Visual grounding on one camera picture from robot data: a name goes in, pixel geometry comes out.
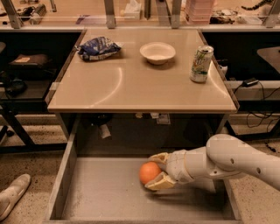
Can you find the pink storage box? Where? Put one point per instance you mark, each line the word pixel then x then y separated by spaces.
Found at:
pixel 198 12

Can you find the white shoe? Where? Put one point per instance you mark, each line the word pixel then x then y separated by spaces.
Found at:
pixel 10 196

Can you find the beige counter cabinet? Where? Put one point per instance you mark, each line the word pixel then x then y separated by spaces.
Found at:
pixel 127 83

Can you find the white paper bowl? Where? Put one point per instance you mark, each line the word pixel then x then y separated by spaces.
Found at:
pixel 157 53

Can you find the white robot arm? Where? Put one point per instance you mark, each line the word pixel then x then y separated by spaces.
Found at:
pixel 223 157

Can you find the open grey drawer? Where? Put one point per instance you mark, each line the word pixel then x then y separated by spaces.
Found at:
pixel 98 181

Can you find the orange fruit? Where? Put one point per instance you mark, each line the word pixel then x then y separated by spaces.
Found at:
pixel 148 171

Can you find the blue chip bag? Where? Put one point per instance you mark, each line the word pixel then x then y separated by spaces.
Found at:
pixel 98 49

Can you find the black power adapter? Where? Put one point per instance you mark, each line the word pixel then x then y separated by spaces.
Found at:
pixel 249 82

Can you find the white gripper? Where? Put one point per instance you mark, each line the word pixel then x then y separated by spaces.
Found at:
pixel 176 166

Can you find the black office chair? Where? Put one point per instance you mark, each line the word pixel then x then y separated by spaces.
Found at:
pixel 26 75

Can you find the green white soda can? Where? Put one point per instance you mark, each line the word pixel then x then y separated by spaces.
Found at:
pixel 201 63

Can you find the white tissue box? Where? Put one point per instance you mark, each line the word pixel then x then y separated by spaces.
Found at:
pixel 132 10

